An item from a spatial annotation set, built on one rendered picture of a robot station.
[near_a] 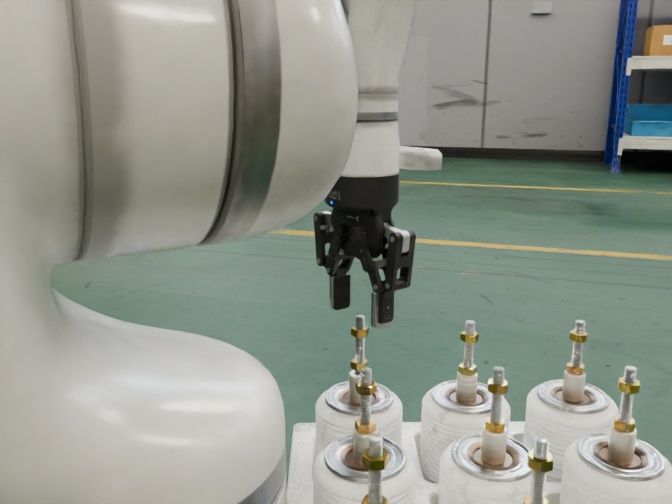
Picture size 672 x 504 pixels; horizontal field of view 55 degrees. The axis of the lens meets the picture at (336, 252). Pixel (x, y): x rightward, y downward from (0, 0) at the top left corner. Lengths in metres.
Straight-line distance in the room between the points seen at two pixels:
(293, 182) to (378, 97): 0.46
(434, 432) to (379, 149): 0.31
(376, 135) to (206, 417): 0.47
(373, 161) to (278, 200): 0.46
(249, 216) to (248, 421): 0.05
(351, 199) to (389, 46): 0.14
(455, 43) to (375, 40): 5.10
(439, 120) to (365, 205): 5.10
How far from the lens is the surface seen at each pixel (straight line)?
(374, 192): 0.61
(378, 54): 0.61
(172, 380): 0.17
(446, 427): 0.70
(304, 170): 0.15
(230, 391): 0.18
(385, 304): 0.64
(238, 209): 0.15
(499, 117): 5.65
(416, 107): 5.73
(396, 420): 0.71
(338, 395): 0.72
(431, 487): 0.71
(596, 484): 0.64
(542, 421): 0.74
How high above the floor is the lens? 0.58
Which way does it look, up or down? 14 degrees down
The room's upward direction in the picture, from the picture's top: straight up
